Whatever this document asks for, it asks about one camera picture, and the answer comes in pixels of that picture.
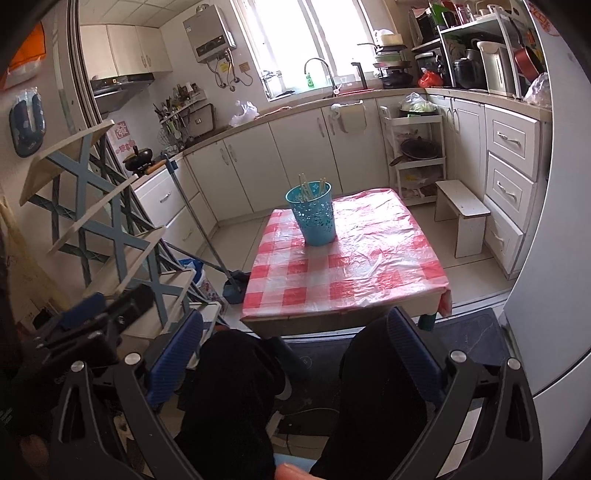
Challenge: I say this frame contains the white lower kitchen cabinets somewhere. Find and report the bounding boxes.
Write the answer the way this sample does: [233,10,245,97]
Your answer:
[131,94,456,264]

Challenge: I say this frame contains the white kitchen storage rack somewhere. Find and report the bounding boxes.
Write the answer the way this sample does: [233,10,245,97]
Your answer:
[379,105,447,206]

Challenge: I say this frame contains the folding wooden blue shelf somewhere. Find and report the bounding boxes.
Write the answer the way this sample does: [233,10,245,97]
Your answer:
[19,120,222,341]

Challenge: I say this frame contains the blue plastic bag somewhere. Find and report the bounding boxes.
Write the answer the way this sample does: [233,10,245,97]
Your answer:
[178,258,228,309]

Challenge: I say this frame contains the white refrigerator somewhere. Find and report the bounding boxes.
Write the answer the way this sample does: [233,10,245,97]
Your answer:
[504,1,590,479]

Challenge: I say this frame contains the black wok on stove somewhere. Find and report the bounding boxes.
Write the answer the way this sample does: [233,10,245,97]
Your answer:
[123,146,153,176]

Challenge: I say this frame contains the blue oven mitt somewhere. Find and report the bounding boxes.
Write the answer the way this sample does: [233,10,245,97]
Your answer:
[9,87,46,158]

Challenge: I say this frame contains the range hood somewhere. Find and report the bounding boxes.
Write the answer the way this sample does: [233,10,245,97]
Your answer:
[90,73,155,116]

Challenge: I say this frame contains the red white checkered tablecloth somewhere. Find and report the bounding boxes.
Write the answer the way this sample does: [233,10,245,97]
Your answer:
[242,188,452,321]

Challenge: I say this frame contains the teal perforated plastic basket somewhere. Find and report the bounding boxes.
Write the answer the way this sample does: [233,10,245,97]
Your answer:
[286,180,337,246]

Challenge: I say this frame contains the white wooden step stool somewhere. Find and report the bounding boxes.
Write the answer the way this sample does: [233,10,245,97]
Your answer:
[435,180,491,258]

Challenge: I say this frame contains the white drawer cabinet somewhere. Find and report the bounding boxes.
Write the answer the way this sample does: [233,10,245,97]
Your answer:
[484,106,552,279]

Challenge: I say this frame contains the chrome sink faucet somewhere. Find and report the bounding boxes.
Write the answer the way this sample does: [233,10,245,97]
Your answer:
[304,57,341,97]

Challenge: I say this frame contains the white electric kettle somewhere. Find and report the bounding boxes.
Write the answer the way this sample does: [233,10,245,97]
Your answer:
[476,41,516,97]

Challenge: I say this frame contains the metal countertop shelf rack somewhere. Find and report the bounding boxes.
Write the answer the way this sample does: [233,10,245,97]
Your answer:
[409,5,539,99]

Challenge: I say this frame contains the white upper wall cabinets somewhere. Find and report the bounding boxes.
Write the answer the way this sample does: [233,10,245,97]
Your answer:
[80,25,172,79]

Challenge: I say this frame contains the wall water heater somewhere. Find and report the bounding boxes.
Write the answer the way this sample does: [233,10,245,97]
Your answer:
[183,5,236,64]

